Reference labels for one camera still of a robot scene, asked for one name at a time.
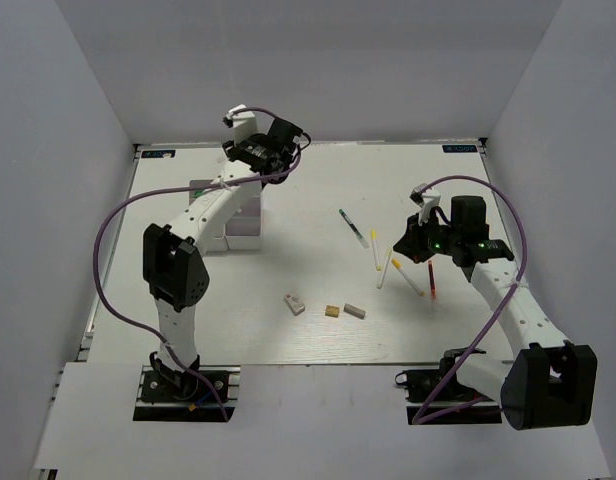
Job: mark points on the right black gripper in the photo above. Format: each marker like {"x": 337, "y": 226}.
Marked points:
{"x": 412, "y": 243}

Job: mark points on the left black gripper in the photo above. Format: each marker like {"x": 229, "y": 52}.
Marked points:
{"x": 228, "y": 147}

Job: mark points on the white yellow marker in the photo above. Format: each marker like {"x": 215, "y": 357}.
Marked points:
{"x": 384, "y": 269}
{"x": 398, "y": 266}
{"x": 375, "y": 250}

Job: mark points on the red gel pen refill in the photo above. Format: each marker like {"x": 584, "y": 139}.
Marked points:
{"x": 432, "y": 281}

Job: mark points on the green gel pen refill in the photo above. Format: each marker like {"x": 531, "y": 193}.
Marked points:
{"x": 354, "y": 229}

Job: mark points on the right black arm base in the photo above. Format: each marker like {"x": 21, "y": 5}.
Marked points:
{"x": 418, "y": 383}

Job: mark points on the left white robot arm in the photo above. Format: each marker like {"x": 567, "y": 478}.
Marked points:
{"x": 174, "y": 268}

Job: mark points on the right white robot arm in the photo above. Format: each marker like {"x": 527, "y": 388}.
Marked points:
{"x": 550, "y": 381}

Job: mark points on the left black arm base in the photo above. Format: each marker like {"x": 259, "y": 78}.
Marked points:
{"x": 158, "y": 400}

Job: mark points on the white right compartment container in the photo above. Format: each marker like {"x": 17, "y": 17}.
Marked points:
{"x": 243, "y": 231}

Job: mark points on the white compartment container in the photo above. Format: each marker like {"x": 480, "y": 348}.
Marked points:
{"x": 243, "y": 231}
{"x": 209, "y": 214}

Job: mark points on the grey eraser block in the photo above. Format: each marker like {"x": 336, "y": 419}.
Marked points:
{"x": 354, "y": 311}

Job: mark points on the right blue table label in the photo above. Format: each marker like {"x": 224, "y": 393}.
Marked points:
{"x": 459, "y": 148}

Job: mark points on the blue table label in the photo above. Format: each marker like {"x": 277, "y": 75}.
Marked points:
{"x": 158, "y": 154}
{"x": 459, "y": 148}

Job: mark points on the white left compartment container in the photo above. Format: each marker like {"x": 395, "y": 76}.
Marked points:
{"x": 209, "y": 214}

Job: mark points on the left blue table label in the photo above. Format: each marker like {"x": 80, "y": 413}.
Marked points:
{"x": 158, "y": 154}

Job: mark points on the tan eraser block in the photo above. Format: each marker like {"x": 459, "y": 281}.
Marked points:
{"x": 332, "y": 311}

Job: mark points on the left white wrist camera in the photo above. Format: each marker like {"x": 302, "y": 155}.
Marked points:
{"x": 242, "y": 122}

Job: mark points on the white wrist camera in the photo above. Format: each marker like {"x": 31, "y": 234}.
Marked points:
{"x": 242, "y": 122}
{"x": 427, "y": 199}

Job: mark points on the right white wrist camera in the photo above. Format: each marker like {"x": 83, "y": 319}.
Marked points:
{"x": 427, "y": 199}

